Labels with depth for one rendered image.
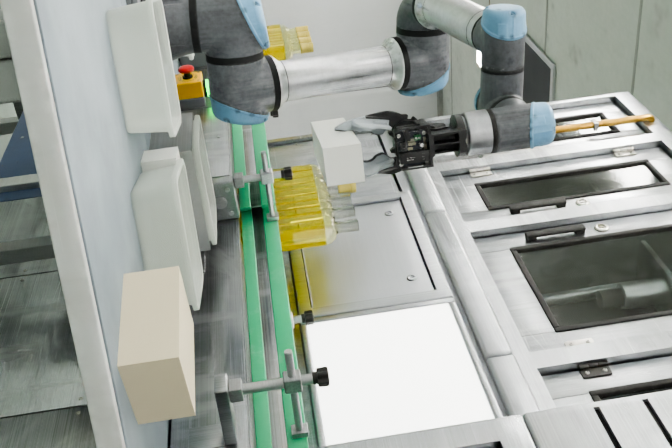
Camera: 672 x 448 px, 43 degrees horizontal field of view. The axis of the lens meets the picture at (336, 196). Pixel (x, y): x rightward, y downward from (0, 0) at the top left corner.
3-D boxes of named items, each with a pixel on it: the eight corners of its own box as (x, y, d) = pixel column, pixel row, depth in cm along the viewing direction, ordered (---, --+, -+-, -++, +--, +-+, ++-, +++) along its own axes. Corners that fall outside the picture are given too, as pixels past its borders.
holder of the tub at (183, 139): (175, 278, 168) (214, 272, 168) (148, 156, 154) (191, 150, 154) (178, 231, 182) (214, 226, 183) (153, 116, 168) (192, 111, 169)
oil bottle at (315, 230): (244, 258, 187) (339, 244, 189) (240, 237, 184) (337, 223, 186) (243, 244, 192) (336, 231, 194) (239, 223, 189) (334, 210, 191)
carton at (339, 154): (322, 148, 131) (361, 143, 131) (310, 122, 154) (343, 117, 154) (327, 186, 132) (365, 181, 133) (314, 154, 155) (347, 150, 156)
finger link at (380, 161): (341, 176, 139) (393, 153, 139) (338, 168, 145) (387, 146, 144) (349, 193, 140) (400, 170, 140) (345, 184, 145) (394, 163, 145)
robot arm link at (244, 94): (197, 48, 173) (433, 16, 191) (205, 118, 179) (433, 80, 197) (213, 61, 163) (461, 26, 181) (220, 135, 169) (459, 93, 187)
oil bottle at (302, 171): (240, 204, 207) (327, 192, 208) (237, 184, 204) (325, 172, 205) (239, 192, 212) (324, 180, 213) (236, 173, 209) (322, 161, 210)
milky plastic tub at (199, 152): (173, 256, 165) (217, 250, 165) (150, 155, 153) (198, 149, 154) (175, 210, 180) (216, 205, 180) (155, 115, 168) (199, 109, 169)
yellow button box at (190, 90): (176, 110, 214) (206, 106, 214) (171, 83, 210) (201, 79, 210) (177, 99, 220) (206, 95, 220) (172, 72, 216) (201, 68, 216)
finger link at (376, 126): (340, 116, 136) (396, 125, 138) (336, 110, 142) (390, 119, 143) (337, 135, 137) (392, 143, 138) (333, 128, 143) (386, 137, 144)
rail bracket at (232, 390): (191, 462, 129) (336, 438, 131) (170, 380, 120) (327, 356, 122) (191, 438, 133) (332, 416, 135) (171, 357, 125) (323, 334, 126)
